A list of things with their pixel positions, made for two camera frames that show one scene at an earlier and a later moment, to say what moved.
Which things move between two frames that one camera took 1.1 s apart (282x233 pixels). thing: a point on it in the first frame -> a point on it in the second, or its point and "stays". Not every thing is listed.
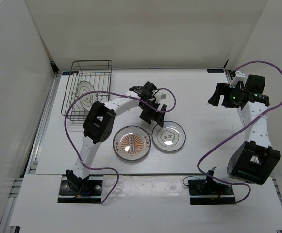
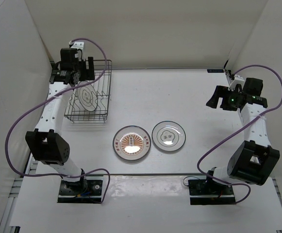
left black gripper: [152, 116] -> [87, 74]
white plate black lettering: [170, 138] stays
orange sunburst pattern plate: [131, 142] stays
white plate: [87, 101] stays
